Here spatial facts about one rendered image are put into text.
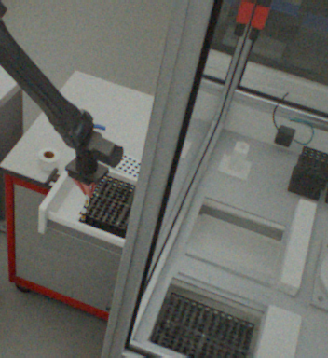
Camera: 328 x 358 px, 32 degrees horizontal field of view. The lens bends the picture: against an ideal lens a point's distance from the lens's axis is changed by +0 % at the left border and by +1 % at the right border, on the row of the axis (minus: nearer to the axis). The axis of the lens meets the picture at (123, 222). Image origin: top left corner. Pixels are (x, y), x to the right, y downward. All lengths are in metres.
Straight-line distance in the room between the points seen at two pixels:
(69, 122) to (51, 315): 1.28
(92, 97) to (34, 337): 0.99
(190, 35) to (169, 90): 0.08
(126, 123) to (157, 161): 1.39
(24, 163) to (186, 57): 1.34
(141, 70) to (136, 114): 1.62
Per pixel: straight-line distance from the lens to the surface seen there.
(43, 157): 1.91
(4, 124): 2.40
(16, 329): 2.44
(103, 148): 1.39
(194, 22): 0.64
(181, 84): 0.68
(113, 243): 1.59
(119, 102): 2.24
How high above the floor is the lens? 2.11
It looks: 49 degrees down
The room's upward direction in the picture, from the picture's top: 11 degrees clockwise
